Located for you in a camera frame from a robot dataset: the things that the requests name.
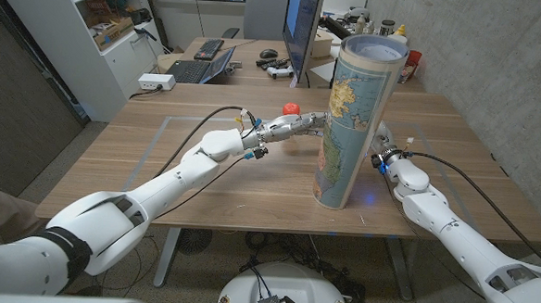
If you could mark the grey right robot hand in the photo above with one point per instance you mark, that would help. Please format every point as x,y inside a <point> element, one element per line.
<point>383,140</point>

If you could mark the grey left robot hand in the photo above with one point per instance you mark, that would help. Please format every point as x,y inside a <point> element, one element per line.
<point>286,126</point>

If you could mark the paper world map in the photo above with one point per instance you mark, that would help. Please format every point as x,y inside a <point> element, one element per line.
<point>350,128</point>

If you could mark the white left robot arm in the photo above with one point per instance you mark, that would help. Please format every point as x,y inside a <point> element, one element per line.
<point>176,183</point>

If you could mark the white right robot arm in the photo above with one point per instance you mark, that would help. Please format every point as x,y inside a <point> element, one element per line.
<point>460,242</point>

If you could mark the red ball on blue stand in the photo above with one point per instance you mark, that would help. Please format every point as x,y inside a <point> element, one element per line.
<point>291,108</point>

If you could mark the white game controller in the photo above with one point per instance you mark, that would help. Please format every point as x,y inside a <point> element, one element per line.
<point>279,71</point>

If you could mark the black remote control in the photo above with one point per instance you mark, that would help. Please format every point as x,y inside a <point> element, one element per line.
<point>272,63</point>

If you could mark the wooden office desk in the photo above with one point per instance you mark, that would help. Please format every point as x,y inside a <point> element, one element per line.
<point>247,73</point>

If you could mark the black computer mouse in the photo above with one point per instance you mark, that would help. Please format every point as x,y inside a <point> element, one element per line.
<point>268,54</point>

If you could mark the light wooden box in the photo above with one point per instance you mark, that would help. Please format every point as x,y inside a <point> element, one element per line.
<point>322,44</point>

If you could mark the black computer monitor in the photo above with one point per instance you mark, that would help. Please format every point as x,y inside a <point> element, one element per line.
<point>300,28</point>

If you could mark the black computer keyboard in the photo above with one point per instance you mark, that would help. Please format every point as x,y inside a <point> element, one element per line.
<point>208,49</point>

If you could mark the open black laptop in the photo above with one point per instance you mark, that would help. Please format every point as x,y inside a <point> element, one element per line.
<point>191,70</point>

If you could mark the yellow squeeze bottle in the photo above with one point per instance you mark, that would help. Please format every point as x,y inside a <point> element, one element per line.
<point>400,30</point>

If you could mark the jar with black lid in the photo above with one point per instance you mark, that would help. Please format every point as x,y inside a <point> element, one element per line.
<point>387,28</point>

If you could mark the grey office chair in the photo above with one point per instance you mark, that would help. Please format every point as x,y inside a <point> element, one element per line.
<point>265,12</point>

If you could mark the small white bottle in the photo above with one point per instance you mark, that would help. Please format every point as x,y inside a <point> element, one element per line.
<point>360,24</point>

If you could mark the grey metal table leg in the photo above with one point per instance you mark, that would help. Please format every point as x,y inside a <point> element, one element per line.
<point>400,269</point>
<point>166,257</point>

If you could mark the white power strip box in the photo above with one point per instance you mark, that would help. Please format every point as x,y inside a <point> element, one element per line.
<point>156,81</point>

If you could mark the round black floor fan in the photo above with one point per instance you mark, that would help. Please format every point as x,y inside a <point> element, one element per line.
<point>194,241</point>

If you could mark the white robot torso base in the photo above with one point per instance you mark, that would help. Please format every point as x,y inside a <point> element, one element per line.
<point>287,282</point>

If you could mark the brown cardboard box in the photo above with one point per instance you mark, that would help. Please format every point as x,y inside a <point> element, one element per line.
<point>114,32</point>

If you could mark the white shelf cabinet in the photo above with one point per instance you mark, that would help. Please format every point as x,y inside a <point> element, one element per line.
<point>71,53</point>

